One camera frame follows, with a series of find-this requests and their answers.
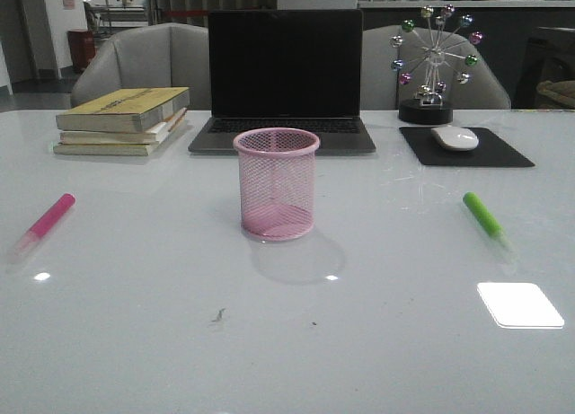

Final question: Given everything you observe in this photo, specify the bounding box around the green highlighter pen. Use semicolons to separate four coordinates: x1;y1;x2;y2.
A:
463;191;514;254

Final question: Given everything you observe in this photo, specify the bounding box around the pink highlighter pen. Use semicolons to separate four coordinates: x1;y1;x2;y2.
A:
7;193;76;264

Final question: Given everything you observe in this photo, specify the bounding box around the pink mesh pen holder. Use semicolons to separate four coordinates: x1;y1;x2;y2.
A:
233;127;320;242

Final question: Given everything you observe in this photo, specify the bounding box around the grey laptop computer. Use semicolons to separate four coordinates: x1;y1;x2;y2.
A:
189;9;376;155

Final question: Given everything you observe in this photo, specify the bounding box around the white middle book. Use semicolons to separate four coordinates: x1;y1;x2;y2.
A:
59;109;187;145

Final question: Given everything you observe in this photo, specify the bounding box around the black mouse pad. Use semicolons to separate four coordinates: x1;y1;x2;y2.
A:
399;127;535;168

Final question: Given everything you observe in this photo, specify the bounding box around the grey right chair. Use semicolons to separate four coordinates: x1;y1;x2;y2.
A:
360;25;511;110

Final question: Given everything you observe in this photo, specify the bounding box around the grey chair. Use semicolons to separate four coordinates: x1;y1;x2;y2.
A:
360;25;511;110
71;22;211;110

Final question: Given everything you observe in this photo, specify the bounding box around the white computer mouse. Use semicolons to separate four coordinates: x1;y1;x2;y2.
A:
430;125;479;151

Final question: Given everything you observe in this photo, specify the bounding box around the grey left chair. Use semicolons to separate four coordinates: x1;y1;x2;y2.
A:
71;22;211;110

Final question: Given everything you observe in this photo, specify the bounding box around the yellow top book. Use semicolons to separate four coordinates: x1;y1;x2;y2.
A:
56;87;190;133

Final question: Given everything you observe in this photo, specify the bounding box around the ferris wheel desk toy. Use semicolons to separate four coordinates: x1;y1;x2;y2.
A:
389;4;479;125

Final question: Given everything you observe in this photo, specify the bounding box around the bottom book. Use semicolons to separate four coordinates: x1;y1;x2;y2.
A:
52;123;181;156

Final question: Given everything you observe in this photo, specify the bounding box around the red trash bin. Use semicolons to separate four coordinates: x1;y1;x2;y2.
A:
67;29;95;73

